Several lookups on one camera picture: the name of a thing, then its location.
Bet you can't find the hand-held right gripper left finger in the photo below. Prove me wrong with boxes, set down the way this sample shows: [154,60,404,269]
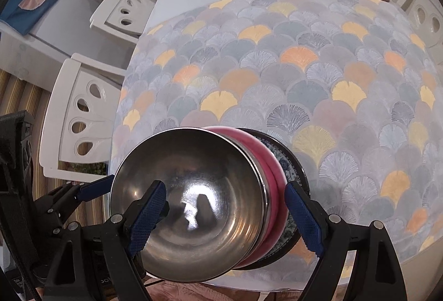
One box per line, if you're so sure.
[43,180,167,301]

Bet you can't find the red bowl steel interior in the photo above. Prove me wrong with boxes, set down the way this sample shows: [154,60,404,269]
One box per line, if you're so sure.
[109,126,275,283]

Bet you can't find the person's pink clothing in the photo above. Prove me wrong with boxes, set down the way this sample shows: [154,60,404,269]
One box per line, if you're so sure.
[149,282,275,301]

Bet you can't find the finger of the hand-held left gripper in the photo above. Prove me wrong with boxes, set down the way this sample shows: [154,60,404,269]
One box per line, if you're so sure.
[34,175,115,220]

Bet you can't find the white cabinet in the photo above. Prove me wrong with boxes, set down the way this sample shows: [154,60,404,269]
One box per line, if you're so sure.
[0,0,126,81]

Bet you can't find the light pink bowl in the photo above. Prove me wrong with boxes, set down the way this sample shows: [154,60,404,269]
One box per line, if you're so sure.
[204,126,289,269]

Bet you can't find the white chair with oval cutouts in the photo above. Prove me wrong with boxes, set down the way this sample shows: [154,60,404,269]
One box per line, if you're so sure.
[398,0,443,57]
[39,57,129,181]
[89,0,160,44]

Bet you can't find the striped rug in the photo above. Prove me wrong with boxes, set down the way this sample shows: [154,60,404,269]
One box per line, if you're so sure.
[0,69,112,219]

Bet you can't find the green potted plant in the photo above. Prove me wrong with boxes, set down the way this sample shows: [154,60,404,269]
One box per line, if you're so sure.
[71,163,109,182]

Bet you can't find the floral ceramic plate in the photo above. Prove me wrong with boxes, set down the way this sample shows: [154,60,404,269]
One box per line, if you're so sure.
[249,130,311,262]

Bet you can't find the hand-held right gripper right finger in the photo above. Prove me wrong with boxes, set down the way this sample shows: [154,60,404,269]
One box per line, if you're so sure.
[284,181,408,301]

